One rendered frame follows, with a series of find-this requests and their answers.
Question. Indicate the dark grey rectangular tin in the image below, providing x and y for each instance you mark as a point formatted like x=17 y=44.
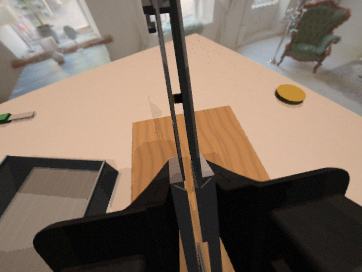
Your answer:
x=38 y=191

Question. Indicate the wooden board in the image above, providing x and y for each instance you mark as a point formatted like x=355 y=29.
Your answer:
x=221 y=140

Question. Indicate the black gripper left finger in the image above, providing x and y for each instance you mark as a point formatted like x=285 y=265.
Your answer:
x=148 y=226

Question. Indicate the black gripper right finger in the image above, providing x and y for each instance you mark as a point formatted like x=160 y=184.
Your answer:
x=243 y=206

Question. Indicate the orange flat round disc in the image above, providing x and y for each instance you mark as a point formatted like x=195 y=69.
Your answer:
x=288 y=93

